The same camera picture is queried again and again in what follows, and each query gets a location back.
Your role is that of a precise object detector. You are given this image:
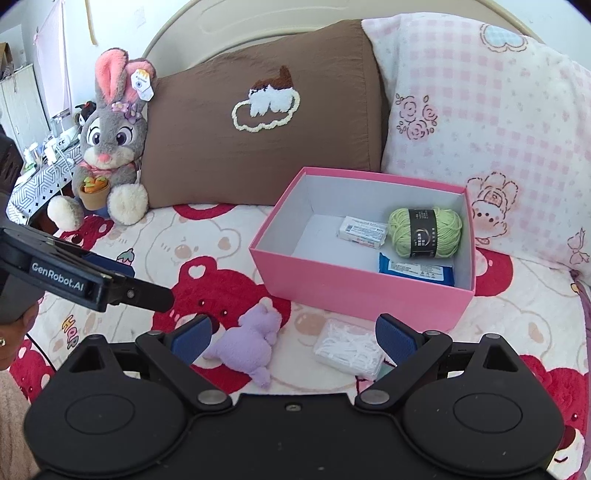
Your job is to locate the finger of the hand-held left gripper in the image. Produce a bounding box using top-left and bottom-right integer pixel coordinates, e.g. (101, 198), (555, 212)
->
(83, 254), (136, 278)
(111, 274), (175, 312)

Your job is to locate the pink cardboard box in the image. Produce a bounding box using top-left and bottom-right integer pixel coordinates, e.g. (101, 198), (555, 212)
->
(248, 167), (476, 334)

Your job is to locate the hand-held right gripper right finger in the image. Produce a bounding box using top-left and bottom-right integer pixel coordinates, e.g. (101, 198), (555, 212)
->
(355, 314), (525, 411)

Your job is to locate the black cable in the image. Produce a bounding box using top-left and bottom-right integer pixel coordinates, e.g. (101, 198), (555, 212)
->
(27, 332), (58, 372)

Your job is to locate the grey bunny plush toy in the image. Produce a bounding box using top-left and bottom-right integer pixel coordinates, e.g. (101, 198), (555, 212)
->
(46, 48), (158, 232)

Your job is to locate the white tissue packet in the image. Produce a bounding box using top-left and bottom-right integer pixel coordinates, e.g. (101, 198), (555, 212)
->
(336, 215), (389, 247)

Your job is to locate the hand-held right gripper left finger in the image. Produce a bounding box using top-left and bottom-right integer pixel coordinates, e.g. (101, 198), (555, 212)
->
(65, 315), (233, 413)

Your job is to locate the patterned tablecloth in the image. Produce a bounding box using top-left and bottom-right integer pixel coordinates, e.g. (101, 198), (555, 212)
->
(6, 145), (86, 220)

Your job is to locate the person's left hand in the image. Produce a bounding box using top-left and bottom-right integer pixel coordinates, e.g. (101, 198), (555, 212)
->
(0, 302), (40, 370)

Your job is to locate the clear floss pick box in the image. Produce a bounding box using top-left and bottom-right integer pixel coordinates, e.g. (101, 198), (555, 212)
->
(312, 318), (386, 381)

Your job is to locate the bear printed blanket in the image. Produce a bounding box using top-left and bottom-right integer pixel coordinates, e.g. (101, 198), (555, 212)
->
(7, 203), (591, 467)

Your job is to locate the pink checked pillow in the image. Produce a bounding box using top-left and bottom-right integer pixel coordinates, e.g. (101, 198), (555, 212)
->
(361, 13), (591, 273)

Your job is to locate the purple plush toy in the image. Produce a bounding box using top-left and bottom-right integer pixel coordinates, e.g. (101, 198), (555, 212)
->
(203, 298), (282, 388)

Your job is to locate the beige bed headboard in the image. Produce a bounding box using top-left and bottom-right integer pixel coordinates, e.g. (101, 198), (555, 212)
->
(143, 0), (546, 65)

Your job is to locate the brown pillow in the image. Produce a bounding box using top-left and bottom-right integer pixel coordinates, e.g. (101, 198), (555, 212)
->
(141, 19), (386, 209)

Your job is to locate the blue wipes packet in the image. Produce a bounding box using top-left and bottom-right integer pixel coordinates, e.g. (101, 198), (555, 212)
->
(378, 251), (455, 288)

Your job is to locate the black plush toy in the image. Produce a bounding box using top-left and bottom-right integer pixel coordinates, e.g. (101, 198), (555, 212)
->
(74, 102), (99, 126)

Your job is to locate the white cabinet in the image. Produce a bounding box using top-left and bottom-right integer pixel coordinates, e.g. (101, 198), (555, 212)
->
(0, 64), (51, 153)

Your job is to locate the green yarn ball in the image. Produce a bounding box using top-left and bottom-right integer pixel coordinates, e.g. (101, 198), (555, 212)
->
(387, 207), (463, 259)

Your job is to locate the pink curtain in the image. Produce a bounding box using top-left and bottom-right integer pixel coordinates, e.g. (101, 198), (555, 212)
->
(34, 4), (74, 118)

